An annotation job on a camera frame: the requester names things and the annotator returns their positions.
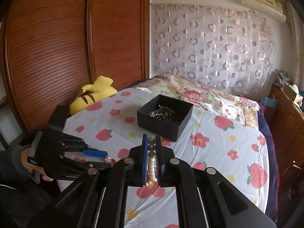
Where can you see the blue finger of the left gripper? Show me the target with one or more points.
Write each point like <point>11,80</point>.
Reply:
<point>95,153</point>

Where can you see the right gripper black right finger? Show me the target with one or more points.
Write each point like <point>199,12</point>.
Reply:
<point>160,162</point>

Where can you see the side window curtain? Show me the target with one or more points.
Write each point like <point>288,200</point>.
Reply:
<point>296,28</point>

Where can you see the floral quilt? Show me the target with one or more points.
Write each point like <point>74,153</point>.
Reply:
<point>240,109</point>

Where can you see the wooden louvered wardrobe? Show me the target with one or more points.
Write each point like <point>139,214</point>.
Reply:
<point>50,48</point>

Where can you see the person's left forearm sleeve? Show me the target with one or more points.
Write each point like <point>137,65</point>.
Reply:
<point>13,173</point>

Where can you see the stack of papers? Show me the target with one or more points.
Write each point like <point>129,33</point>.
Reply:
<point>282,78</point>

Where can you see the yellow striped plush toy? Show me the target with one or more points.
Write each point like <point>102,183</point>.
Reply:
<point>91,94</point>

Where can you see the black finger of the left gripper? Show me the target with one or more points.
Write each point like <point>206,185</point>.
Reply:
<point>97,165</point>

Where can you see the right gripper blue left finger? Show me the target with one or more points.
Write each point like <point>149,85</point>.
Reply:
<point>144,154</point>

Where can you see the person's left hand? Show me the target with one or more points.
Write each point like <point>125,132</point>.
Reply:
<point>30,167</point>

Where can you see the wooden sideboard cabinet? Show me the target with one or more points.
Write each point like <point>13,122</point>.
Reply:
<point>285,122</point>

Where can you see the black open jewelry box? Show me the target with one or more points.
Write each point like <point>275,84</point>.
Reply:
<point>170,128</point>

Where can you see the blue plastic bag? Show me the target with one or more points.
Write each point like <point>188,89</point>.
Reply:
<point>269,102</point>

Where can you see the pink circle pattern curtain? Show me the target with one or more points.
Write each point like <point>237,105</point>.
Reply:
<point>225,49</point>

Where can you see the dark blue blanket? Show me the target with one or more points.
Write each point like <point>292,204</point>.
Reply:
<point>274,181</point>

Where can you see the white wall air conditioner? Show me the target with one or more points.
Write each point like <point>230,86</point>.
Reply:
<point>270,8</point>

